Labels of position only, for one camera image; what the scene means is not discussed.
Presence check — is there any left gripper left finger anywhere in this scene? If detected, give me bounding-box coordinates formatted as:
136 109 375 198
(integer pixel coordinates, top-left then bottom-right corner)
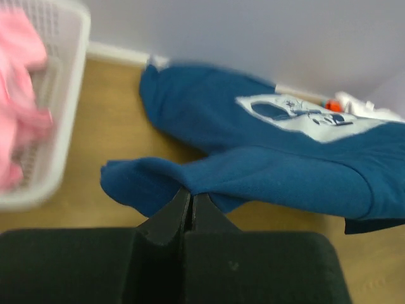
1 189 191 303

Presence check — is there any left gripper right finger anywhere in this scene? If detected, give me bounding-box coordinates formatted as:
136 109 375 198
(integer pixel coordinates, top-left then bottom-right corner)
183 194 351 303

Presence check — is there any dark blue printed t-shirt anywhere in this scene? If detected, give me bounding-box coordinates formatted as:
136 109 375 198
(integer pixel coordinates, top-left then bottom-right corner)
100 64 404 234

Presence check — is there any orange folded t-shirt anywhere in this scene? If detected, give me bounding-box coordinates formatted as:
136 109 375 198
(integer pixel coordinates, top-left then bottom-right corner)
324 99 344 112

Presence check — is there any white plastic laundry basket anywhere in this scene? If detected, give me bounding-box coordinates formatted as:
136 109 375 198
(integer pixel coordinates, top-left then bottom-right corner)
1 1 91 211

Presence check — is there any white folded t-shirt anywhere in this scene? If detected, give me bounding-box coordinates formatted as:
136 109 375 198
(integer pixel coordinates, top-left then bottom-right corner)
335 92 404 122

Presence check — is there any pink t-shirt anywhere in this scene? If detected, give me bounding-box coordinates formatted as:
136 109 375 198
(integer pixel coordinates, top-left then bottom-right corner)
1 8 53 192

